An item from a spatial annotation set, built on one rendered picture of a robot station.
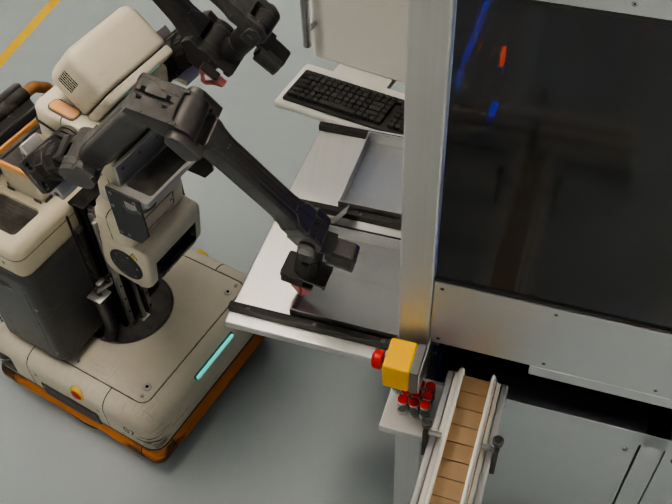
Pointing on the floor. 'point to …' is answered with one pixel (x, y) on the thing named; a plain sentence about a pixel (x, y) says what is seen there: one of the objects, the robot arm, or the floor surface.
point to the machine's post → (422, 190)
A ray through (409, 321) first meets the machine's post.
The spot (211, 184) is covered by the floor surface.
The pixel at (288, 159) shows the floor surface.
